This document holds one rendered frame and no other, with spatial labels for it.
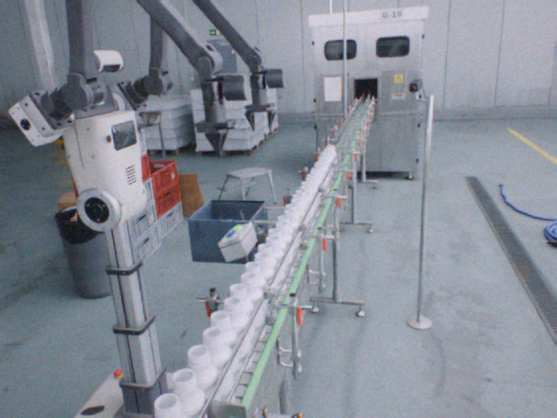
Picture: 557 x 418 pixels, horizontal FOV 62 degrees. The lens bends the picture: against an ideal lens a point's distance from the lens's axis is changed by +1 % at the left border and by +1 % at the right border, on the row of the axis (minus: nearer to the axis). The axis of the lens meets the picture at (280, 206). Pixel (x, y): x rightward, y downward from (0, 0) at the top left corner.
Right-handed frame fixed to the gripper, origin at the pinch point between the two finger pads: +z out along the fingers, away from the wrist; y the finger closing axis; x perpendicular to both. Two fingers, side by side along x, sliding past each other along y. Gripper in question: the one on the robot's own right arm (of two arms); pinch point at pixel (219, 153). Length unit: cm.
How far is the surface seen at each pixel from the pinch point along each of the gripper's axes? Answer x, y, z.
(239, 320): -40, 16, 28
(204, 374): -58, 15, 28
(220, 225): 68, -30, 47
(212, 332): -49, 14, 25
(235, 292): -34.2, 13.6, 24.5
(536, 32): 1040, 347, -41
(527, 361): 116, 120, 142
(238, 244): 7.1, 0.3, 30.6
